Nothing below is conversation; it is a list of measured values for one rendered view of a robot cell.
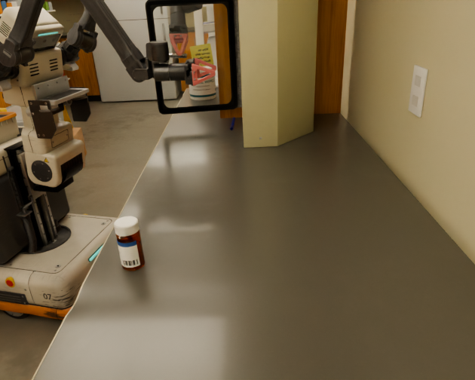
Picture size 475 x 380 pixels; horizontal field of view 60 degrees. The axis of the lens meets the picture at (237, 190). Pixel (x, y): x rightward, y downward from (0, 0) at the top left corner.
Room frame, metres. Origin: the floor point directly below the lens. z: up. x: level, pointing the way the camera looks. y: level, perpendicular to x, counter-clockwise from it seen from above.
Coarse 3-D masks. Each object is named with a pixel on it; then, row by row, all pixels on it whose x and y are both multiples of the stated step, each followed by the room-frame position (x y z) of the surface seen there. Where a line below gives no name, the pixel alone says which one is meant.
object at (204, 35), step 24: (168, 24) 1.54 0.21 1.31; (192, 24) 1.55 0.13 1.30; (216, 24) 1.56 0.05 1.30; (168, 48) 1.54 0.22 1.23; (192, 48) 1.55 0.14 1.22; (216, 48) 1.56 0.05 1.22; (216, 72) 1.56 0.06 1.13; (168, 96) 1.54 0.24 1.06; (192, 96) 1.55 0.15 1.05; (216, 96) 1.56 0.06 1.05
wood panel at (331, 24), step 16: (320, 0) 1.62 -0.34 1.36; (336, 0) 1.62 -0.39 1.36; (320, 16) 1.62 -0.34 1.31; (336, 16) 1.62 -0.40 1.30; (320, 32) 1.62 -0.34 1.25; (336, 32) 1.62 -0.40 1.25; (320, 48) 1.62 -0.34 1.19; (336, 48) 1.62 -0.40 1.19; (320, 64) 1.62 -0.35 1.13; (336, 64) 1.62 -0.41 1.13; (320, 80) 1.62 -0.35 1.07; (336, 80) 1.62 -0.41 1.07; (320, 96) 1.62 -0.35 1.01; (336, 96) 1.62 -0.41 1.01; (224, 112) 1.63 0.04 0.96; (240, 112) 1.63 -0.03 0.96; (320, 112) 1.62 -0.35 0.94; (336, 112) 1.62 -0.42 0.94
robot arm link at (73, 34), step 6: (84, 12) 1.96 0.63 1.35; (84, 18) 1.94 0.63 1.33; (90, 18) 1.94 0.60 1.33; (78, 24) 1.91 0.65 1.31; (84, 24) 1.93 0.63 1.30; (90, 24) 1.94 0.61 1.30; (72, 30) 1.93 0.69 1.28; (78, 30) 1.91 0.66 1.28; (90, 30) 1.95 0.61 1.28; (72, 36) 1.91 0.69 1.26; (78, 36) 1.90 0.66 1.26; (96, 36) 1.98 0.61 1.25; (72, 42) 1.90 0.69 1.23; (78, 42) 1.90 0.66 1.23; (96, 42) 1.97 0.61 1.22
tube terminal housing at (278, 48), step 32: (256, 0) 1.26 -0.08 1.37; (288, 0) 1.29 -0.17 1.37; (256, 32) 1.26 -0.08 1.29; (288, 32) 1.29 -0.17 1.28; (256, 64) 1.26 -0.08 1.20; (288, 64) 1.29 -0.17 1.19; (256, 96) 1.26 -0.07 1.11; (288, 96) 1.29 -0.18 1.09; (256, 128) 1.26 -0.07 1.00; (288, 128) 1.29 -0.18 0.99
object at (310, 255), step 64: (192, 128) 1.50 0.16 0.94; (320, 128) 1.43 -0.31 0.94; (192, 192) 0.94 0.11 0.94; (256, 192) 0.92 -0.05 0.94; (320, 192) 0.90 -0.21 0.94; (384, 192) 0.89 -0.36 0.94; (192, 256) 0.65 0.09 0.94; (256, 256) 0.64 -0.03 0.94; (320, 256) 0.63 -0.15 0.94; (384, 256) 0.62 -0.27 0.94; (448, 256) 0.61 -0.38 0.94; (64, 320) 0.50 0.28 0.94; (128, 320) 0.49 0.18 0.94; (192, 320) 0.48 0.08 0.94; (256, 320) 0.48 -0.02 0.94; (320, 320) 0.47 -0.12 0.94; (384, 320) 0.46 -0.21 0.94; (448, 320) 0.46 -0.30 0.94
